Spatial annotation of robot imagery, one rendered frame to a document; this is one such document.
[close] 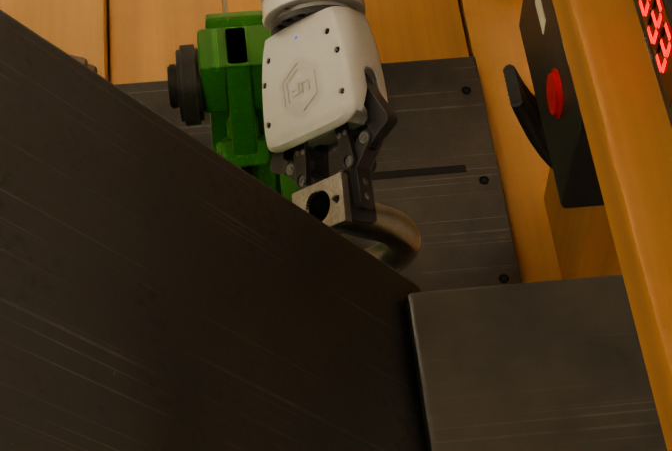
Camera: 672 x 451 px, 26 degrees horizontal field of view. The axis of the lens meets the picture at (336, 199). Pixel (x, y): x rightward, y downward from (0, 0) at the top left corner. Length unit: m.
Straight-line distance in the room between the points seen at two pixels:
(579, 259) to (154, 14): 0.61
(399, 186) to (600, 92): 0.76
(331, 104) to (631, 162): 0.39
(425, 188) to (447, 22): 0.26
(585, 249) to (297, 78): 0.39
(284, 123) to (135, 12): 0.62
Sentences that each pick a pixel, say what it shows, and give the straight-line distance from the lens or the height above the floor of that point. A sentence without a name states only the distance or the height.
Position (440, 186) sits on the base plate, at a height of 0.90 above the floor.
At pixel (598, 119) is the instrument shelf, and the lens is 0.81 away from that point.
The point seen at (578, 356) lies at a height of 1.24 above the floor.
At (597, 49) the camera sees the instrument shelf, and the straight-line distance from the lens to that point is 0.84.
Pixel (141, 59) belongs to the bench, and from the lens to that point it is 1.71.
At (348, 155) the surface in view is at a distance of 1.13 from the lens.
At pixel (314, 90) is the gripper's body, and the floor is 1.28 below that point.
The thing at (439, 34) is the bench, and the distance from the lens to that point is 1.72.
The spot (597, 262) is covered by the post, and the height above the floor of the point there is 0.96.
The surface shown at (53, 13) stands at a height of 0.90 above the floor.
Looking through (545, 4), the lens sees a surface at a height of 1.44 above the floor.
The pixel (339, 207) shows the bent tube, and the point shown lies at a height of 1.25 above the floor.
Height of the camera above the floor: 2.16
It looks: 55 degrees down
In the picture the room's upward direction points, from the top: straight up
